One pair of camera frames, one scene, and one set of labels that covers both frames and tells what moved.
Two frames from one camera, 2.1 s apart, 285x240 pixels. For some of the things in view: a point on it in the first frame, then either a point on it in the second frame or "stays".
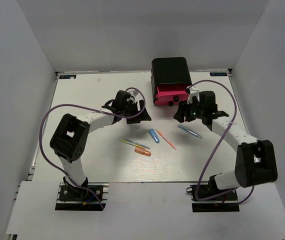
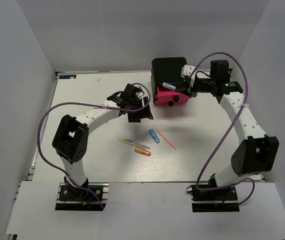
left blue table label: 67,76 stays
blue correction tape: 154,136 stays
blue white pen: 189,131 -> 166,85
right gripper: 183,110 -> 184,88
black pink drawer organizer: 170,78 stays
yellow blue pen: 135,143 stays
